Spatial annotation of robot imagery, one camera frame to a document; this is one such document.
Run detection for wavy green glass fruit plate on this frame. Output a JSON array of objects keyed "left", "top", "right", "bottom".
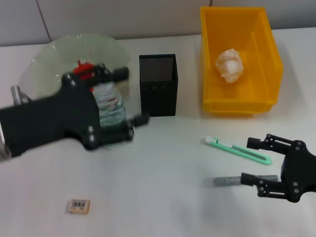
[{"left": 19, "top": 33, "right": 131, "bottom": 112}]

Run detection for grey marker pen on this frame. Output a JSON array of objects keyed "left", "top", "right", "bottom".
[{"left": 204, "top": 174, "right": 279, "bottom": 188}]

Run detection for yellow plastic bin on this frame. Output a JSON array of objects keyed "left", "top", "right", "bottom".
[{"left": 199, "top": 6, "right": 284, "bottom": 117}]

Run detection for green utility knife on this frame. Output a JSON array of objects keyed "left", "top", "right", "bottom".
[{"left": 203, "top": 136, "right": 274, "bottom": 165}]

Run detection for clear water bottle green label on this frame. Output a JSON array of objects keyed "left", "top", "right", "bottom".
[{"left": 91, "top": 81, "right": 128, "bottom": 129}]

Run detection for left gripper cable silver plug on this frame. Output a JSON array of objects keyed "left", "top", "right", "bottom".
[{"left": 10, "top": 84, "right": 33, "bottom": 106}]

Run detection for white paper ball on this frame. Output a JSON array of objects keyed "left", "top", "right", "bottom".
[{"left": 214, "top": 48, "right": 244, "bottom": 84}]

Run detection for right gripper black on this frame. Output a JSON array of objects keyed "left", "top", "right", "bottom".
[{"left": 240, "top": 133, "right": 316, "bottom": 204}]

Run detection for black mesh pen holder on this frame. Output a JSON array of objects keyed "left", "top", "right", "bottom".
[{"left": 138, "top": 53, "right": 179, "bottom": 118}]

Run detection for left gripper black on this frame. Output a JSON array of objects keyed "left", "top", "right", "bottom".
[{"left": 0, "top": 73, "right": 101, "bottom": 159}]

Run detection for beige eraser with barcode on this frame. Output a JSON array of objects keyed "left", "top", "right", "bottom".
[{"left": 66, "top": 198, "right": 91, "bottom": 214}]

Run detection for orange fruit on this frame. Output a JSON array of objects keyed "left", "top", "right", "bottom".
[{"left": 73, "top": 59, "right": 97, "bottom": 80}]

